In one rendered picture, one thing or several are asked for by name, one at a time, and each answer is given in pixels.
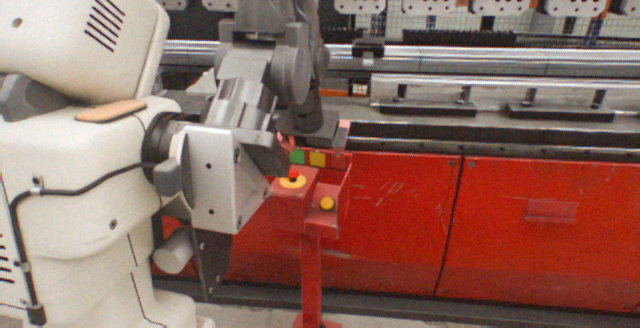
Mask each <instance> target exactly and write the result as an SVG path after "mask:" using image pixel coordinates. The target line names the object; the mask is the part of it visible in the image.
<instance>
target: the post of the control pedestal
mask: <svg viewBox="0 0 640 328"><path fill-rule="evenodd" d="M300 259H301V295H302V328H319V327H320V323H321V315H322V237H320V236H314V235H308V234H305V232H300Z"/></svg>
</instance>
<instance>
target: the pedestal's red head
mask: <svg viewBox="0 0 640 328"><path fill-rule="evenodd" d="M298 148H301V149H300V151H305V165H301V164H294V163H291V168H290V169H296V170H298V171H299V172H300V174H301V175H303V176H304V177H305V180H306V182H305V184H304V185H303V186H301V187H298V188H287V187H284V186H282V185H281V184H280V178H281V177H277V176H276V178H275V180H274V182H273V183H272V184H271V186H270V194H269V196H268V197H267V208H268V222H269V226H270V227H274V228H280V229H286V230H292V231H297V233H300V232H305V234H308V235H314V236H320V237H325V238H331V239H339V236H340V232H341V229H342V227H343V224H344V221H345V218H346V215H347V213H348V210H349V207H350V185H351V166H352V163H351V159H352V154H345V153H341V154H344V156H347V171H345V170H337V169H330V168H329V161H330V154H331V155H334V152H329V151H321V149H314V151H321V152H322V153H324V154H326V168H323V167H316V166H309V153H308V152H313V148H305V147H298ZM319 168H322V169H329V170H336V171H344V172H347V173H346V175H345V178H344V181H343V184H342V186H334V185H327V184H321V183H320V170H319ZM324 196H331V197H333V198H334V200H335V208H334V210H333V211H331V212H325V211H322V210H321V209H320V206H319V202H320V200H321V198H323V197H324Z"/></svg>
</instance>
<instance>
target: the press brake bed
mask: <svg viewBox="0 0 640 328"><path fill-rule="evenodd" d="M342 153H345V154H352V159H351V163H352V166H351V185H350V207H349V210H348V213H347V215H346V218H345V221H344V224H343V227H342V229H341V232H340V236H339V239H331V238H325V237H322V313H334V314H346V315H358V316H371V317H384V318H397V319H409V320H424V322H448V323H457V324H468V325H480V326H488V327H507V328H640V145H614V144H589V143H565V142H540V141H516V140H492V139H467V138H443V137H419V136H395V135H371V134H348V136H347V140H346V144H345V148H344V151H343V152H342ZM529 200H533V201H552V202H571V203H579V205H577V208H576V211H575V214H574V216H573V220H576V221H575V223H574V224H566V223H548V222H538V221H530V220H525V218H524V214H525V210H527V207H528V203H529ZM232 239H233V242H232V247H231V252H230V259H229V264H228V269H227V272H226V274H225V275H224V278H223V279H222V281H221V283H220V284H219V286H218V287H217V289H216V291H215V292H213V294H212V296H211V297H210V300H209V301H208V303H207V304H222V305H238V306H247V307H261V308H272V309H289V310H299V311H302V295H301V259H300V233H297V231H292V230H286V229H280V228H274V227H270V226H269V222H268V208H267V198H266V199H265V200H264V202H263V203H262V204H261V206H260V207H259V209H258V210H256V211H255V212H254V213H253V215H252V216H251V217H250V218H249V220H248V221H247V222H246V223H245V224H244V226H243V227H242V228H241V229H240V231H239V233H238V234H236V235H233V234H232ZM151 276H152V284H153V287H154V288H159V289H163V290H168V291H174V292H178V293H183V294H186V295H188V297H190V298H191V299H192V300H194V302H195V303H205V302H204V296H203V291H202V285H201V280H200V274H199V268H198V263H197V257H196V252H195V254H194V255H193V256H192V257H191V259H190V260H188V261H187V263H186V264H185V265H184V267H183V268H182V269H181V271H179V272H178V274H168V273H165V272H164V270H162V269H160V268H159V267H158V266H157V264H156V263H154V264H153V265H152V266H151Z"/></svg>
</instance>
